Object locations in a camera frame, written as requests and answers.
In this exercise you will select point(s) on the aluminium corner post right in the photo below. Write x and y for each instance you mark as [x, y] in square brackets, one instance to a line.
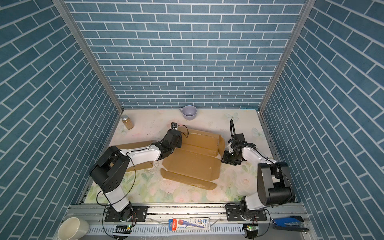
[304, 14]

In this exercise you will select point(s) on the glass spice jar silver lid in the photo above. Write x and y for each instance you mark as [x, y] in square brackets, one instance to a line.
[127, 122]

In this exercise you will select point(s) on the aluminium corner post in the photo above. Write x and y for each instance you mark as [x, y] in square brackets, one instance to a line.
[77, 34]
[304, 14]

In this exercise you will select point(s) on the blue black stapler tool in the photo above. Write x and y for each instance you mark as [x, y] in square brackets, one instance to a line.
[292, 223]

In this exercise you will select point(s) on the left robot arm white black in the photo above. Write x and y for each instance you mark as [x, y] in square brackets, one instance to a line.
[109, 170]

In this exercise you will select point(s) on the blue red white packet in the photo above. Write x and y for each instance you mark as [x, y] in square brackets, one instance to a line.
[186, 224]

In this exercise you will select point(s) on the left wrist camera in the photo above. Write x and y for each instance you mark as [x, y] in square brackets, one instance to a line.
[174, 126]

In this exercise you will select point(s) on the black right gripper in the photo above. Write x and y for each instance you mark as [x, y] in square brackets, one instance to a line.
[226, 159]

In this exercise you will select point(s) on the white ceramic bowl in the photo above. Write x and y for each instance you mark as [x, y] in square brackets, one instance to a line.
[73, 229]

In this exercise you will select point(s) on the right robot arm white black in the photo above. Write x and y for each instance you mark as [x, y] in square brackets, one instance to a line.
[274, 181]

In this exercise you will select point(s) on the aluminium front rail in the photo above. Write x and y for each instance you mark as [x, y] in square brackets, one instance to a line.
[156, 224]

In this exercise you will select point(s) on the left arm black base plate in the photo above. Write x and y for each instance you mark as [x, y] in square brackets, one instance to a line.
[131, 214]

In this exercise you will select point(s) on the aluminium corner post left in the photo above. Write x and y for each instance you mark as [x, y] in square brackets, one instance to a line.
[77, 34]

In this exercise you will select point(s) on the brown cardboard box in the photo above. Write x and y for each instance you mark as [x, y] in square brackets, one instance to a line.
[139, 161]
[197, 163]

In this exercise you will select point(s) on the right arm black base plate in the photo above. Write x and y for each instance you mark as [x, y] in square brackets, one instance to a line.
[236, 213]

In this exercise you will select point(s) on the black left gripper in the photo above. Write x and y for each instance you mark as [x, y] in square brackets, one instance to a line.
[179, 144]

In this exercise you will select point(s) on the lavender ceramic mug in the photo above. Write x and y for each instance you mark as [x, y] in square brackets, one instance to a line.
[189, 112]

